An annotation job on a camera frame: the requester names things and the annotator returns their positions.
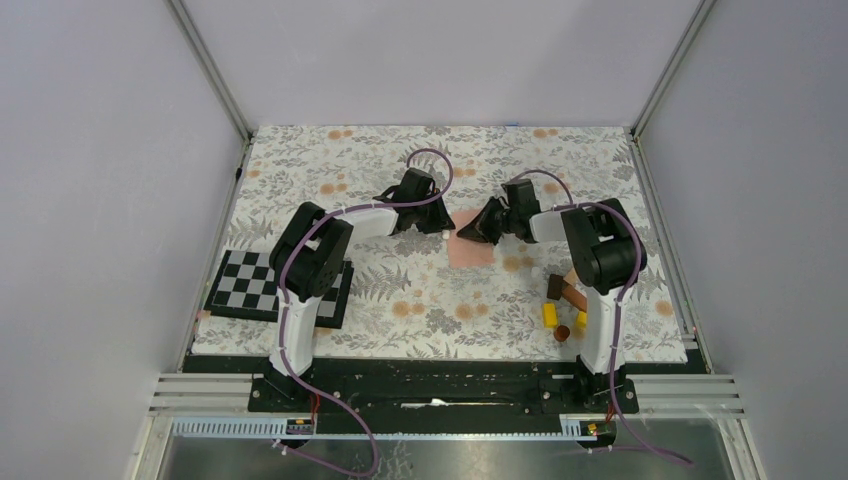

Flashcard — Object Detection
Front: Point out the white slotted cable duct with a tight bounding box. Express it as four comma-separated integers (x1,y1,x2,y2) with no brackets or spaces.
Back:
171,417,599,442

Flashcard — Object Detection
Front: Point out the small brown wooden cylinder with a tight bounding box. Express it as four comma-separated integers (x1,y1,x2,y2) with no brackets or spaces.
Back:
553,325,571,343

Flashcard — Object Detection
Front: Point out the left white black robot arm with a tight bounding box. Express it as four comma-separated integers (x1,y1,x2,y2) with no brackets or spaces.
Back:
270,168,455,411

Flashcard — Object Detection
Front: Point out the aluminium frame post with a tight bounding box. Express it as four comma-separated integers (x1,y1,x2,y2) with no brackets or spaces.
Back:
164,0,253,142
630,0,718,141

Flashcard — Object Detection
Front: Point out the right aluminium frame post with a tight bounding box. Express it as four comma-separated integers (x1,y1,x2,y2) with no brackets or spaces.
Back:
630,0,718,141

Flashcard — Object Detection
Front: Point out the floral patterned table mat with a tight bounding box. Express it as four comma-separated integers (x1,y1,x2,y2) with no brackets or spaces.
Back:
224,126,686,363

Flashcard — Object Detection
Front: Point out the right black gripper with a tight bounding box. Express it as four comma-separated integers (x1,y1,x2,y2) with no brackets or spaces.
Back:
458,197,519,246

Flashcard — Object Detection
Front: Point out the purple cable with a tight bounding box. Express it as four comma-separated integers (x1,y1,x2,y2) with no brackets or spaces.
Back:
274,148,456,480
508,169,694,469

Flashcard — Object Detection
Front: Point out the reddish brown wooden block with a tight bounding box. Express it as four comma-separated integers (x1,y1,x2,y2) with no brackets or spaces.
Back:
561,284,588,312

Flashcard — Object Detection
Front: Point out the black grey checkerboard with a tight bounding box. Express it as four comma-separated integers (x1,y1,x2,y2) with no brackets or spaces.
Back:
204,250,354,329

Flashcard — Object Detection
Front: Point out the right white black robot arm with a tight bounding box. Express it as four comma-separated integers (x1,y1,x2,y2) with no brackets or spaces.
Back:
457,178,647,412

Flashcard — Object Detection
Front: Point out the dark brown wooden block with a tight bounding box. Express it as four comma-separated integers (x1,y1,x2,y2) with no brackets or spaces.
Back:
546,274,566,301

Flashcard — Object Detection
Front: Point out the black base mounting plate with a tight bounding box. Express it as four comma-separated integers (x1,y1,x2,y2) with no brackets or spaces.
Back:
184,356,706,435

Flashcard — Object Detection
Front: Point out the left aluminium frame post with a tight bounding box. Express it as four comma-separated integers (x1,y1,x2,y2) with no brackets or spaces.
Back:
164,0,253,142

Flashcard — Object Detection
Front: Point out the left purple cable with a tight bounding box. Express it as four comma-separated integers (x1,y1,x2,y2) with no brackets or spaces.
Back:
274,148,456,480

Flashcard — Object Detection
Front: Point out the light wooden block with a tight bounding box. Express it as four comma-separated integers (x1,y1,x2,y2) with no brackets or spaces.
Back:
564,268,579,285

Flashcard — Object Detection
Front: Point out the yellow block near front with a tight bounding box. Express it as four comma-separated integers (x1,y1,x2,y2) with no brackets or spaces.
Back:
542,303,559,329

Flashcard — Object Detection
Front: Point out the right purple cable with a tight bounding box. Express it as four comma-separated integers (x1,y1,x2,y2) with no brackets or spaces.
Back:
508,169,694,469

